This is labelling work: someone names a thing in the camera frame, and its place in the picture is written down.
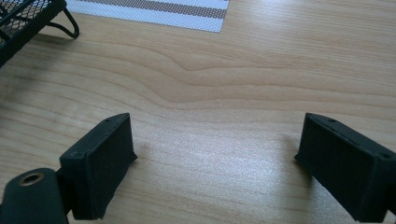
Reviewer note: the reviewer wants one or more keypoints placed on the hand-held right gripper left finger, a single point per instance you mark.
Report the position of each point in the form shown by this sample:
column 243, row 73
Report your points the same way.
column 96, row 168

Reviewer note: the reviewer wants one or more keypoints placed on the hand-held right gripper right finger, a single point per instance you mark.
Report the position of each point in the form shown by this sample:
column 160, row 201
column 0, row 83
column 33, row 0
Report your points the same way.
column 348, row 174

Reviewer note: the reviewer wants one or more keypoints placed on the white brown striped placemat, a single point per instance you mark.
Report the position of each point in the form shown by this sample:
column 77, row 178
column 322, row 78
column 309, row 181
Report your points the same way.
column 162, row 11

